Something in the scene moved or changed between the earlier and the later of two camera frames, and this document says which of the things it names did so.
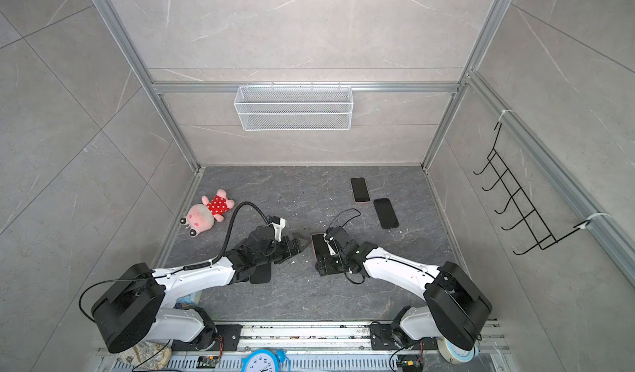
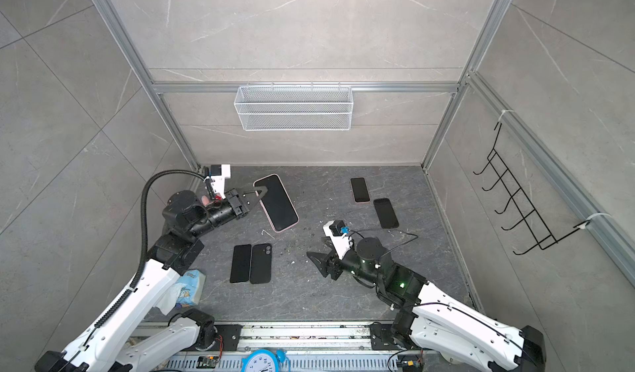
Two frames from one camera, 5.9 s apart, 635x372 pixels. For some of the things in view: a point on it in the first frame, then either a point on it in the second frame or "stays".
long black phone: x=320 y=246 -> x=276 y=203
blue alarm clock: x=263 y=360 stays
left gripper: x=290 y=251 -> x=238 y=202
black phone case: x=261 y=274 stays
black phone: x=386 y=213 stays
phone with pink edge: x=360 y=188 stays
